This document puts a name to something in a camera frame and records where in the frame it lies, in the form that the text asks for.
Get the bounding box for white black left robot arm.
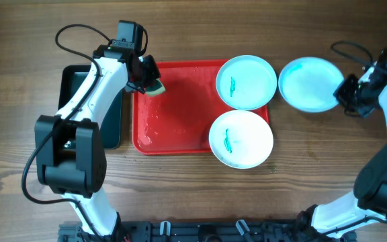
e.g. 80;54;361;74
21;20;165;241

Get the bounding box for white plate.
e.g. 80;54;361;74
208;110;273;169

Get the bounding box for green yellow sponge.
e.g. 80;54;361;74
146;79;165;96

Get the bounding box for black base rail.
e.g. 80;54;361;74
58;220;357;242

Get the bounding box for black plastic basin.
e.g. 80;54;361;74
58;65;124;149

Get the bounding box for light blue plate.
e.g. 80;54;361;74
278;57;344;113
216;55;277;110

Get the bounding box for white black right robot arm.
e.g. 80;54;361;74
292;47;387;241

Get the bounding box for red plastic tray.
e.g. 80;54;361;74
132;59;269;156

